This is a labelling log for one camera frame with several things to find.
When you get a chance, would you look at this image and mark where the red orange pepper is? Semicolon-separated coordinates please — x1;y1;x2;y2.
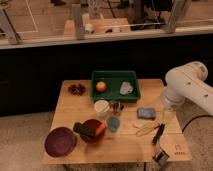
96;123;106;136

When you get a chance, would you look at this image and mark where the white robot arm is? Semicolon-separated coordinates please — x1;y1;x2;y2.
160;61;213;116

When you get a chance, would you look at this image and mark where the small metal cup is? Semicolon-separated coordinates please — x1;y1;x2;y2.
112;102;124;116

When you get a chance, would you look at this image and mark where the blue plastic cup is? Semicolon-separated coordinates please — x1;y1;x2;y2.
107;116;120;132

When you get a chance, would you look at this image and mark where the black marker pen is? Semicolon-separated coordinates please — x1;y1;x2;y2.
152;124;165;145

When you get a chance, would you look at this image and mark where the blue sponge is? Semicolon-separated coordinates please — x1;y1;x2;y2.
137;107;156;120

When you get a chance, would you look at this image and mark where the metal table clamp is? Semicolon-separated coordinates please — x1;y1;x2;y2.
153;150;169;167

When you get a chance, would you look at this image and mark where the green plastic tray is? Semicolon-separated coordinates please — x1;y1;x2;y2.
90;70;141;103

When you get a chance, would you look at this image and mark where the red bowl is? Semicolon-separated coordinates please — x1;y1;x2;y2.
81;119;106;143

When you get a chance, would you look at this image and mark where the orange fruit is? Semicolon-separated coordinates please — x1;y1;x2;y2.
96;81;107;92

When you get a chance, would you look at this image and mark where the black rectangular block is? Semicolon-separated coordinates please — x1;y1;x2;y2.
73;122;95;138

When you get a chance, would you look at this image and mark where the dark grape bunch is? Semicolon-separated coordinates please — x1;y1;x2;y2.
68;84;86;96

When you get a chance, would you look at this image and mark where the purple plate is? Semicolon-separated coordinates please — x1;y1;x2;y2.
44;127;77;157

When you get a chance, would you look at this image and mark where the wooden background table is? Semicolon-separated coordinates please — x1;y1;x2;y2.
63;18;131;36

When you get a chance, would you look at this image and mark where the black cable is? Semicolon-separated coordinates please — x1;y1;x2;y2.
181;114;213;133

